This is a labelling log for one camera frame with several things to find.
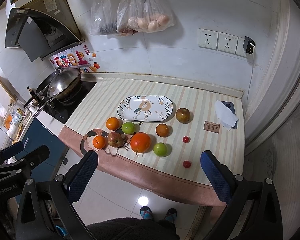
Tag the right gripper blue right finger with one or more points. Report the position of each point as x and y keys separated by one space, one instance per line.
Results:
x=220 y=177

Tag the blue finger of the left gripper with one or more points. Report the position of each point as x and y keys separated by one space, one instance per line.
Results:
x=13 y=149
x=34 y=158

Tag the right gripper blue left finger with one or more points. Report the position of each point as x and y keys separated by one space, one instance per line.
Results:
x=77 y=178

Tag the cherry tomato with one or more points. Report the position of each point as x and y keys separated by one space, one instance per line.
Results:
x=186 y=164
x=186 y=139

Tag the red apple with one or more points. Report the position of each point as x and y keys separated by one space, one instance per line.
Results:
x=115 y=140

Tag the green apple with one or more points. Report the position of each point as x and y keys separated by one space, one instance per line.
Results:
x=160 y=149
x=128 y=128

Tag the large orange persimmon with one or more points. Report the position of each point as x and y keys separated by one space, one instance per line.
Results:
x=140 y=142

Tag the brownish red-green apple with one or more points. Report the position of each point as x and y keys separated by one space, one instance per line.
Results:
x=183 y=115

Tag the dark orange tangerine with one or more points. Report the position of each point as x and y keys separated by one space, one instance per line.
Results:
x=162 y=130

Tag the blue cabinet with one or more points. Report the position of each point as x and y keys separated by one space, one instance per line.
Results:
x=36 y=136

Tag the cat shaped placemat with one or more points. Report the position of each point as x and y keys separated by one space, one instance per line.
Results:
x=87 y=141

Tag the black induction cooktop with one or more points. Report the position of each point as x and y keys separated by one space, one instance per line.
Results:
x=62 y=109

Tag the small brown card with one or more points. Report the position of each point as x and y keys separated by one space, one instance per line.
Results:
x=211 y=127

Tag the blue slipper right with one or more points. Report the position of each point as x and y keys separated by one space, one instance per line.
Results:
x=171 y=215

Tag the blue slipper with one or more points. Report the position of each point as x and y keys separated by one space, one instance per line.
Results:
x=146 y=213
x=171 y=215

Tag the white tissue paper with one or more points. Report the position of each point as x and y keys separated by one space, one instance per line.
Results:
x=225 y=116

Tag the steel wok with lid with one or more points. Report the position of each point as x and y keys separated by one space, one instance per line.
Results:
x=57 y=85

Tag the blue slipper left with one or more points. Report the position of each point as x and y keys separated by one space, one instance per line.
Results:
x=146 y=213

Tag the dark blue phone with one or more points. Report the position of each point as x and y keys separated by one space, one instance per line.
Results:
x=230 y=106

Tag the striped table cloth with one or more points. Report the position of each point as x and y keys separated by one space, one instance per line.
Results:
x=164 y=176

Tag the floral oval ceramic plate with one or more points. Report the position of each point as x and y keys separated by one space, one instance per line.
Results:
x=145 y=108

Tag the black range hood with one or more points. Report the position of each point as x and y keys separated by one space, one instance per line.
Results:
x=38 y=34

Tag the black plug adapter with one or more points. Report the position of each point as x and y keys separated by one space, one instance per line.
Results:
x=248 y=45

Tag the plastic bag dark contents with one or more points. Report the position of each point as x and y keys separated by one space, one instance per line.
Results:
x=103 y=17

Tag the plastic bag of eggs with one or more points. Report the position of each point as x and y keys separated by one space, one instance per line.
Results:
x=143 y=16

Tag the colourful wall sticker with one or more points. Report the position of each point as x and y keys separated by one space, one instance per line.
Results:
x=82 y=57

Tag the white wall socket right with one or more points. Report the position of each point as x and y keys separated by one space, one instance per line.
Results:
x=240 y=49

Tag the white wall socket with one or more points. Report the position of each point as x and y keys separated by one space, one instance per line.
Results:
x=240 y=49
x=207 y=39
x=227 y=43

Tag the white wall socket middle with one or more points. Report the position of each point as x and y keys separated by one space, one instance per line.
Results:
x=227 y=43

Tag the white wall socket left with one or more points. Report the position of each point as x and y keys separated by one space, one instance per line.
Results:
x=207 y=39

